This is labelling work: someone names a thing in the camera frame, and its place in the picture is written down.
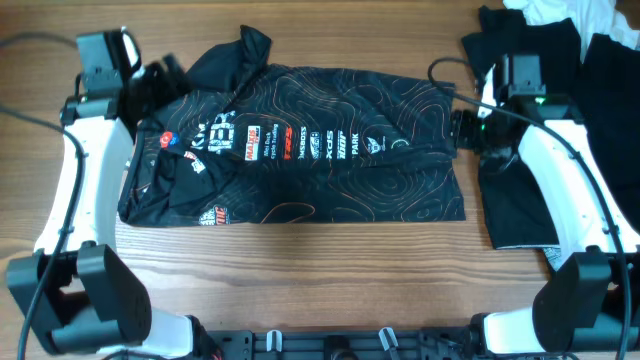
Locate white rail clip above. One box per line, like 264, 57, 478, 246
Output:
378, 327, 400, 360
265, 329, 283, 352

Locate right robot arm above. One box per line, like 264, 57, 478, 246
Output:
452, 53, 639, 358

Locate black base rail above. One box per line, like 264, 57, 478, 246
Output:
208, 327, 473, 360

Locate black cycling jersey orange lines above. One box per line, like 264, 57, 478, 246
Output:
118, 26, 465, 227

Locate left black cable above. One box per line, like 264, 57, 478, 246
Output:
0, 32, 89, 360

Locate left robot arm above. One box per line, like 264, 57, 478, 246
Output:
6, 28, 223, 359

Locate white garment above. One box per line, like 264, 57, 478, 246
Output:
503, 0, 639, 61

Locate plain black t-shirt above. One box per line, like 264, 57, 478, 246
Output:
462, 6, 639, 249

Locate right black cable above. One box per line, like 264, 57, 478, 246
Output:
427, 56, 634, 360

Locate left white rail clip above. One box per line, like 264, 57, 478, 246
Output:
265, 329, 283, 352

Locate right white rail clip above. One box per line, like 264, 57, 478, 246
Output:
378, 327, 400, 360

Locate black cable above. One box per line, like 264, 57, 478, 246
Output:
0, 32, 89, 360
427, 56, 634, 360

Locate grey patterned cloth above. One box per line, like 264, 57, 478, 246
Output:
542, 247, 564, 272

